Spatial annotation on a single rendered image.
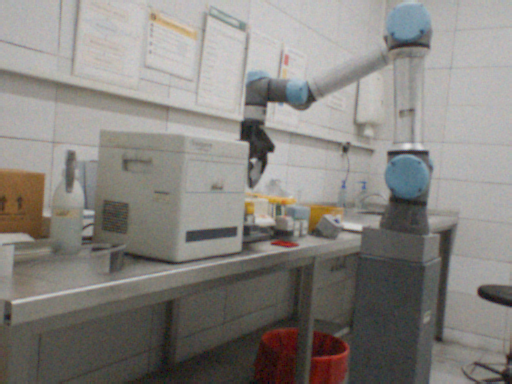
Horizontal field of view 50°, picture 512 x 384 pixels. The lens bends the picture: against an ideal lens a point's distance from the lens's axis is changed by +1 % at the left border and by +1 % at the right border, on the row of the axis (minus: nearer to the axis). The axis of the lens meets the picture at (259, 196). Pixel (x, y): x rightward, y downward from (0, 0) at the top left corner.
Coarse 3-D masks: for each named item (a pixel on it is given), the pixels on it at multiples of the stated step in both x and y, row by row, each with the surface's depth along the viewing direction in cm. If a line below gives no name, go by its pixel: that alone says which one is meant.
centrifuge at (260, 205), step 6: (246, 198) 205; (258, 198) 211; (258, 204) 208; (264, 204) 211; (258, 210) 209; (264, 210) 212; (258, 216) 207; (264, 216) 209; (258, 222) 202; (264, 222) 204; (270, 222) 207; (270, 228) 208
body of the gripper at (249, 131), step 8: (248, 120) 168; (256, 120) 169; (248, 128) 170; (256, 128) 172; (240, 136) 169; (248, 136) 170; (256, 136) 172; (256, 144) 168; (264, 144) 173; (256, 152) 169; (264, 152) 173
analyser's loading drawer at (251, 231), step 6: (246, 222) 161; (246, 228) 155; (252, 228) 160; (258, 228) 159; (264, 228) 164; (246, 234) 155; (252, 234) 156; (258, 234) 159; (264, 234) 162; (246, 240) 153; (252, 240) 156; (264, 240) 164
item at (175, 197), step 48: (144, 144) 129; (192, 144) 126; (240, 144) 143; (96, 192) 137; (144, 192) 129; (192, 192) 128; (240, 192) 145; (96, 240) 137; (144, 240) 129; (192, 240) 130; (240, 240) 148
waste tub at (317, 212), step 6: (312, 204) 228; (312, 210) 216; (318, 210) 215; (324, 210) 213; (330, 210) 212; (336, 210) 215; (342, 210) 222; (312, 216) 216; (318, 216) 215; (336, 216) 216; (342, 216) 223; (312, 222) 216; (318, 222) 215; (312, 228) 216
